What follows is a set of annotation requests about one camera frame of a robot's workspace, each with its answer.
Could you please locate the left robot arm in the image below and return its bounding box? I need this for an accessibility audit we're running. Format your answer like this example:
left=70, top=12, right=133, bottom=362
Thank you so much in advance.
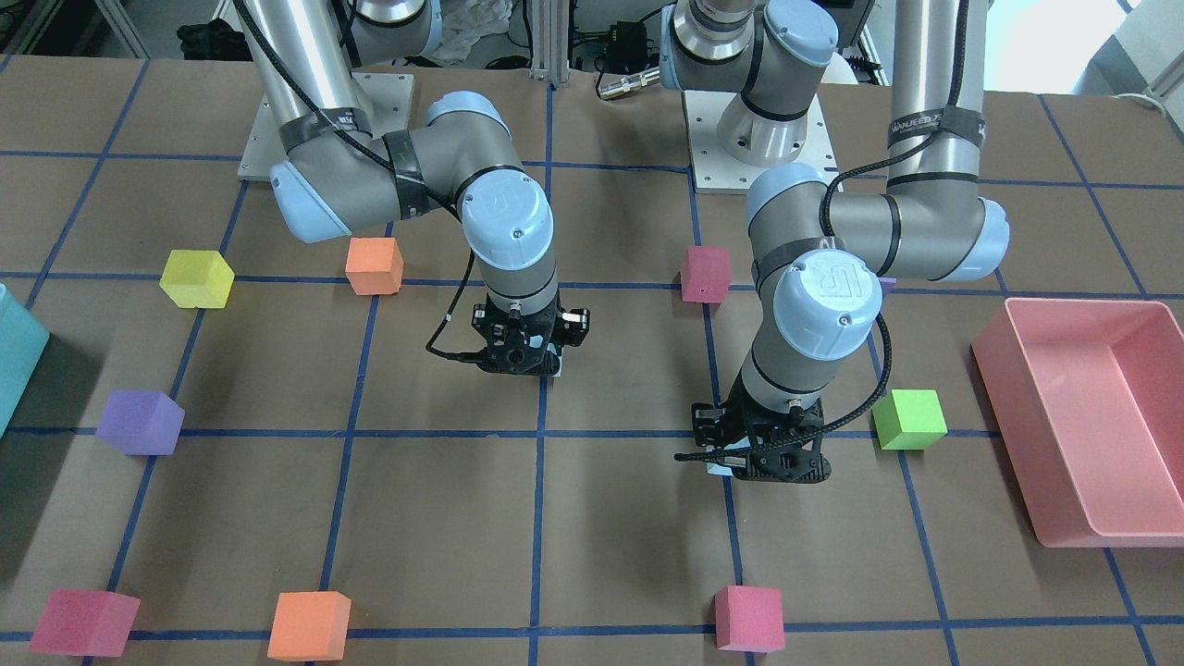
left=676, top=1, right=1010, bottom=484

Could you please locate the green foam block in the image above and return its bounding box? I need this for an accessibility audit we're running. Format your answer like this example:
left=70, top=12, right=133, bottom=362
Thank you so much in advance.
left=871, top=388, right=950, bottom=450

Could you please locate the purple foam block near tray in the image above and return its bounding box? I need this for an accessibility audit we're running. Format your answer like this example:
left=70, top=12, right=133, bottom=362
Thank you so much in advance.
left=94, top=389, right=185, bottom=456

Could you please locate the orange foam block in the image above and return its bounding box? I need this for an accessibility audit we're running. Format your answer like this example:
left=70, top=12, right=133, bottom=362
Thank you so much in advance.
left=268, top=591, right=352, bottom=662
left=345, top=237, right=403, bottom=296

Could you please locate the pink foam block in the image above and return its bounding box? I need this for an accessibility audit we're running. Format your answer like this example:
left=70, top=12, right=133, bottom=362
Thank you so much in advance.
left=713, top=585, right=786, bottom=654
left=678, top=245, right=732, bottom=306
left=28, top=587, right=141, bottom=658

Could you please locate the pink plastic tray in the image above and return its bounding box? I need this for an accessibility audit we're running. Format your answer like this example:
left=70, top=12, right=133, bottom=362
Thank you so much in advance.
left=972, top=297, right=1183, bottom=547

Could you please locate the turquoise plastic tray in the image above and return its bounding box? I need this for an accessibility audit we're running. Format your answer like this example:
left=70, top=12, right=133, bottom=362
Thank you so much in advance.
left=1, top=284, right=50, bottom=435

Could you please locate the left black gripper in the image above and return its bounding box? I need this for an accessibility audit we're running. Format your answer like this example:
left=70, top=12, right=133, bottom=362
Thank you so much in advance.
left=694, top=398, right=832, bottom=484

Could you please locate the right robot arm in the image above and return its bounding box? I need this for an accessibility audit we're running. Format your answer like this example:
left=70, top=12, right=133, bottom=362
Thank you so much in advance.
left=234, top=1, right=588, bottom=376

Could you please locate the yellow foam block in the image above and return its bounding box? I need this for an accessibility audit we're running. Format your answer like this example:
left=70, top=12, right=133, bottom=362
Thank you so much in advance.
left=159, top=249, right=234, bottom=309

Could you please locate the light blue block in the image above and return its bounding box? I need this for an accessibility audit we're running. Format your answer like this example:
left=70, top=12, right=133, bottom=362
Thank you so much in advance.
left=547, top=344, right=564, bottom=376
left=708, top=455, right=746, bottom=478

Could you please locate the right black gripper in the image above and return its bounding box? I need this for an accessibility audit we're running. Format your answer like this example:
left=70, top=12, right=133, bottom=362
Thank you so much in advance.
left=470, top=297, right=591, bottom=376

